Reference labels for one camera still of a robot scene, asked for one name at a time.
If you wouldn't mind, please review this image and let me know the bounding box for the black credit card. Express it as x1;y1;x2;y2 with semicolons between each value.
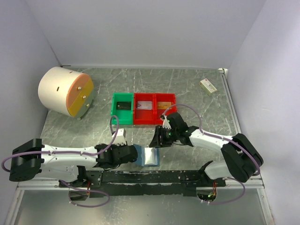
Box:
116;101;132;111

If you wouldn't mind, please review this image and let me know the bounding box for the blue card holder wallet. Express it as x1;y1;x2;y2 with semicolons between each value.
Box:
134;144;160;167

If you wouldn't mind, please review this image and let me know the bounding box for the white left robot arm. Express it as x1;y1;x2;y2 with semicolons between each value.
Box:
9;139;138;187

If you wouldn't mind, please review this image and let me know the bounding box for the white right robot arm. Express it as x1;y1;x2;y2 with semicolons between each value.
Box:
149;112;263;187

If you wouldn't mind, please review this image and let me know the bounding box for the red plastic bin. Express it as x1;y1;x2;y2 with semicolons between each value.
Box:
133;93;157;125
155;93;176;125

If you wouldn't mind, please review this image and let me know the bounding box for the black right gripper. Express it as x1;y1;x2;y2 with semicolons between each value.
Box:
149;125;179;148

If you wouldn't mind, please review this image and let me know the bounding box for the white credit card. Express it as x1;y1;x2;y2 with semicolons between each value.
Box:
136;101;153;110

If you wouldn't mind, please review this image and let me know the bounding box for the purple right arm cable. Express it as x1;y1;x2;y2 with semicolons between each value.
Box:
160;104;261;205

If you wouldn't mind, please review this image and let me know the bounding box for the green plastic bin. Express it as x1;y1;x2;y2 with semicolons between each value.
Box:
111;92;134;125

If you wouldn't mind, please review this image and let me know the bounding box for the gold credit card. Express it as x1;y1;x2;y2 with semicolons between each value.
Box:
157;102;172;110

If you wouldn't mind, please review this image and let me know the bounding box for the round drawer cabinet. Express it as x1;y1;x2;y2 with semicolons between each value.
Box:
38;67;96;119

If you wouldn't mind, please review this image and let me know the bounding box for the small white card box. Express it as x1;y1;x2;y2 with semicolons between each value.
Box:
199;78;217;96

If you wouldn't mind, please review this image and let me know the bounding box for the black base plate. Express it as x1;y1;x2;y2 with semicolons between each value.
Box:
67;170;225;197

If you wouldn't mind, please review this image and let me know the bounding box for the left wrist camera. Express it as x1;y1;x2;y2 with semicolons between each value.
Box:
112;128;127;146

